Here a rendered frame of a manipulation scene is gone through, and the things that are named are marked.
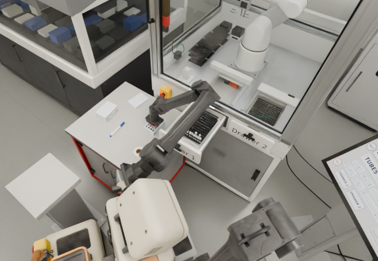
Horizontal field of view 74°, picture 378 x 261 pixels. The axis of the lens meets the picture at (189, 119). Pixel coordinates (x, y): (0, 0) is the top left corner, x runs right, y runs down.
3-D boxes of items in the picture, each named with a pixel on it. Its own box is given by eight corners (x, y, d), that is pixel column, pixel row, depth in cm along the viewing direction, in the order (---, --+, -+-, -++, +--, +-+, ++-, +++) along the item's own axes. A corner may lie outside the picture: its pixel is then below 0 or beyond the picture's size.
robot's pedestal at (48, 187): (76, 253, 188) (34, 221, 129) (51, 227, 198) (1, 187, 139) (107, 220, 204) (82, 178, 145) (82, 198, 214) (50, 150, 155)
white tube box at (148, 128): (153, 136, 166) (153, 133, 163) (143, 130, 169) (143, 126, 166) (165, 124, 173) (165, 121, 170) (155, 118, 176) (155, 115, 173)
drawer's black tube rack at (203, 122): (199, 146, 155) (200, 140, 150) (175, 133, 160) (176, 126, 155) (217, 123, 167) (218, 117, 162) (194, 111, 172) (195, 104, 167)
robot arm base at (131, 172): (119, 163, 103) (127, 190, 96) (133, 152, 101) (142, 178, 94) (133, 167, 109) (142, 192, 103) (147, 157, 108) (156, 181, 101)
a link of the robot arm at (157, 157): (135, 168, 98) (145, 176, 100) (155, 153, 95) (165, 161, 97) (138, 154, 106) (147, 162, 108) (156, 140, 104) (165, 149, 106)
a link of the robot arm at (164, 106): (198, 85, 111) (213, 102, 115) (203, 77, 114) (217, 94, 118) (149, 105, 144) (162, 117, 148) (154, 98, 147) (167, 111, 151)
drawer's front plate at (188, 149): (198, 164, 149) (200, 154, 140) (159, 140, 158) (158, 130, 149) (199, 162, 150) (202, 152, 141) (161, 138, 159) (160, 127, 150)
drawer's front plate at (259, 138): (268, 153, 157) (274, 143, 148) (227, 130, 166) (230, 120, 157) (269, 151, 158) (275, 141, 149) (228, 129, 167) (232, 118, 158)
